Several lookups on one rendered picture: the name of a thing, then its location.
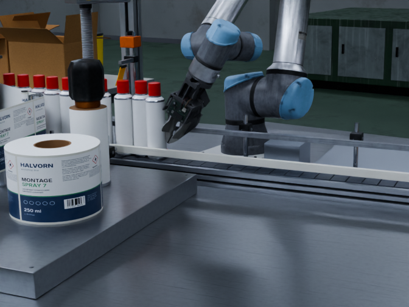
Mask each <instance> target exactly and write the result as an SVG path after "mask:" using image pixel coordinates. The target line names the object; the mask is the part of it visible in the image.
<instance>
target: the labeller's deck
mask: <svg viewBox="0 0 409 307"><path fill-rule="evenodd" d="M110 179H111V183H110V184H109V185H107V186H104V187H102V192H103V209H102V211H101V212H100V213H98V214H97V215H95V216H93V217H90V218H87V219H84V220H81V221H77V222H71V223H66V224H54V225H37V224H27V223H24V222H19V221H16V220H14V219H13V218H11V217H10V215H9V200H8V192H7V178H6V171H4V183H5V184H6V187H4V188H0V292H3V293H7V294H13V295H18V296H22V297H28V298H34V299H36V298H38V297H40V296H41V295H43V294H44V293H46V292H47V291H49V290H50V289H52V288H53V287H55V286H56V285H58V284H60V283H61V282H62V281H64V280H65V279H67V278H69V277H70V276H71V275H73V274H75V273H76V272H78V271H79V270H80V269H82V268H84V267H85V266H87V265H88V264H90V263H91V262H93V261H94V260H96V259H97V258H99V257H100V256H102V255H103V254H105V253H106V252H108V251H109V250H111V249H112V248H114V247H115V246H117V245H119V244H120V243H121V242H123V241H125V240H126V239H128V238H129V237H130V236H132V235H134V234H135V233H137V232H138V231H139V230H141V229H143V228H144V227H146V226H148V225H149V224H151V223H152V222H153V221H155V220H157V219H158V218H159V217H161V216H162V215H164V214H166V213H167V212H168V211H170V210H171V209H173V208H175V207H176V206H178V205H179V204H181V203H182V202H184V201H185V200H187V199H188V198H190V197H191V196H193V195H194V194H196V193H197V175H196V174H190V173H184V172H174V171H162V170H156V169H146V168H135V167H129V166H118V165H112V164H110Z"/></svg>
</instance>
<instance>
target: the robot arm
mask: <svg viewBox="0 0 409 307"><path fill-rule="evenodd" d="M310 1H311V0H280V5H279V15H278V25H277V31H276V41H275V46H274V56H273V64H272V65H271V66H270V67H268V68H267V72H266V77H264V75H263V72H262V71H260V72H251V73H246V74H239V75H234V76H228V77H227V78H226V79H225V81H224V90H223V92H224V94H225V120H226V127H225V129H226V130H239V124H241V123H243V115H244V114H247V115H248V123H252V125H253V132H262V133H268V132H267V129H266V126H265V118H279V119H285V120H288V119H299V118H301V117H303V116H304V115H305V114H306V113H307V112H308V111H309V109H310V107H311V105H312V101H313V94H314V90H313V84H312V82H311V81H310V80H309V79H308V78H307V72H306V70H305V69H304V68H303V63H304V53H305V47H306V37H307V27H308V21H309V11H310ZM247 2H248V0H216V2H215V4H214V5H213V6H212V8H211V9H210V11H209V13H208V14H207V16H206V18H205V19H204V20H203V22H202V24H201V25H200V27H199V28H198V30H197V31H196V32H191V33H187V34H185V35H184V37H183V38H182V40H181V51H182V53H183V55H184V56H185V57H186V58H187V59H189V60H192V63H191V65H190V67H189V70H188V72H187V74H186V78H185V80H184V82H183V84H182V86H181V88H180V90H178V91H175V92H172V93H171V94H170V96H169V98H168V100H167V102H166V104H165V106H164V108H163V110H166V109H167V110H166V113H168V119H167V122H166V123H165V124H164V125H163V127H162V129H161V131H162V132H165V136H166V142H167V143H168V144H170V143H174V142H175V141H178V140H179V139H180V138H182V137H183V136H184V135H186V134H187V133H189V132H190V131H191V130H193V129H194V128H195V127H196V126H197V125H198V123H199V122H200V118H201V117H202V116H203V115H202V114H201V111H202V108H204V107H206V106H207V104H208V103H209V102H210V100H209V97H208V94H207V92H206V89H210V88H211V86H212V85H213V83H214V82H215V80H216V78H219V77H220V74H219V73H220V71H221V70H222V68H223V66H224V64H225V62H226V61H243V62H251V61H255V60H256V59H258V58H259V57H260V55H261V53H262V48H263V45H262V40H261V39H260V37H259V36H258V35H256V34H252V33H251V32H241V31H240V30H239V28H238V27H237V26H235V25H234V23H235V21H236V19H237V18H238V16H239V15H240V13H241V11H242V10H243V8H244V6H245V5H246V3H247ZM170 98H171V99H170ZM169 99H170V101H169ZM168 101H169V103H168ZM167 103H168V105H167ZM178 121H179V122H180V126H179V128H178V130H176V131H175V133H174V135H173V131H174V130H175V129H176V124H177V122H178ZM267 141H269V139H261V138H248V155H259V154H264V143H266V142H267ZM221 153H223V154H227V155H239V156H243V137H240V136H226V135H223V138H222V142H221Z"/></svg>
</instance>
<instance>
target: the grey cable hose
mask: <svg viewBox="0 0 409 307"><path fill-rule="evenodd" d="M79 9H80V11H81V12H80V13H81V14H80V16H81V17H80V18H81V30H82V31H81V34H82V52H83V53H82V55H83V56H82V57H83V58H94V56H93V52H94V51H93V32H92V19H91V18H92V17H91V16H92V14H91V13H92V12H91V11H92V10H91V9H92V4H79Z"/></svg>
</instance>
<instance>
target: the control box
mask: <svg viewBox="0 0 409 307"><path fill-rule="evenodd" d="M130 1H131V0H65V3H68V4H102V3H116V2H130Z"/></svg>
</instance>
